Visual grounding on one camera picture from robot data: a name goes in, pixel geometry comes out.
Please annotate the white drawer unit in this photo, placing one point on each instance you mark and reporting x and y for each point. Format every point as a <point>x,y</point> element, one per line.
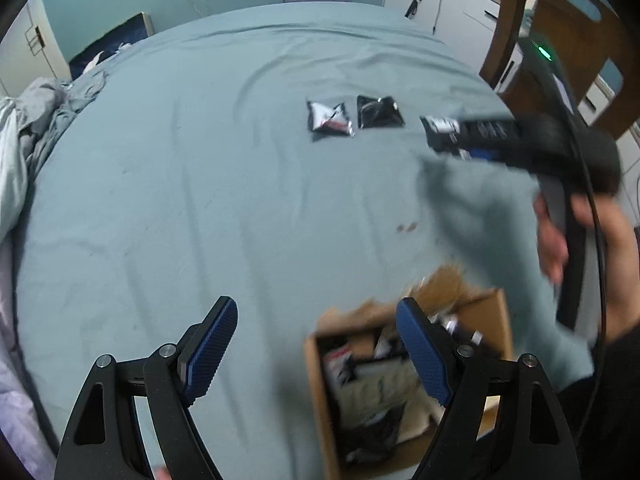
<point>595,105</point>

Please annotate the lilac blanket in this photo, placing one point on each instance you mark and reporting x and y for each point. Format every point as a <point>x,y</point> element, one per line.
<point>20,400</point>

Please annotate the beige printed card sheet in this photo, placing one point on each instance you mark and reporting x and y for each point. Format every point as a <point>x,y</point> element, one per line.
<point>380,385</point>

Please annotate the pile of black white packets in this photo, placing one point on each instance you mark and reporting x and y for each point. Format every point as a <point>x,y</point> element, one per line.
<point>370,430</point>

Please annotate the white door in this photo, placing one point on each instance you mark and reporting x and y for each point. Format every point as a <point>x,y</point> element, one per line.
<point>20,55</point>

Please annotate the person's right forearm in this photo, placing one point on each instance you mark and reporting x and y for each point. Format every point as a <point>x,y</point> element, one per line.
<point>622,310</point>

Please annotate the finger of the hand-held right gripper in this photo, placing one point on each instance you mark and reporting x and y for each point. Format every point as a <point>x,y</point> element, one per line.
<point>492,131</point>
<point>485,154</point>

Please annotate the crumpled grey duvet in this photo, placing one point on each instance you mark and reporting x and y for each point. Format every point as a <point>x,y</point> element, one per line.
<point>20,150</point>

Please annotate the white cabinet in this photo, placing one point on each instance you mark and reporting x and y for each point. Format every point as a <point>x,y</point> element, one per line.
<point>450,5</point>

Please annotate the brown wooden chair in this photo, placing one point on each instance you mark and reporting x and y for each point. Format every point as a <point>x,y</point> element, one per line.
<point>565,25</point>

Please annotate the person's black clothing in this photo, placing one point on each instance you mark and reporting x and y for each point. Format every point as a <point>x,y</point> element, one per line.
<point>600,425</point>

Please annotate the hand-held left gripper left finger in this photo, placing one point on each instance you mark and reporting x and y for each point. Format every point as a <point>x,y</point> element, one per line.
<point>210,350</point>

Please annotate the brown cardboard box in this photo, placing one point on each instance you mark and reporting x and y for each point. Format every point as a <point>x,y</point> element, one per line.
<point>492,320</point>

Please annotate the person's right hand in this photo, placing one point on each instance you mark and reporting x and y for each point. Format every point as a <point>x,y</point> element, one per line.
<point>550,242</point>

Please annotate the black snack packet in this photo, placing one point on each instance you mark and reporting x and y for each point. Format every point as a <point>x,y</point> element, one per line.
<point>440,132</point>
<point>380,110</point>

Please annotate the silver red snack packet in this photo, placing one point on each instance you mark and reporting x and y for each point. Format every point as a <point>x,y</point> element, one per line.
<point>327,120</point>

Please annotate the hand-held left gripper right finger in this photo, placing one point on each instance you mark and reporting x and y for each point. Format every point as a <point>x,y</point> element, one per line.
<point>425,355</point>

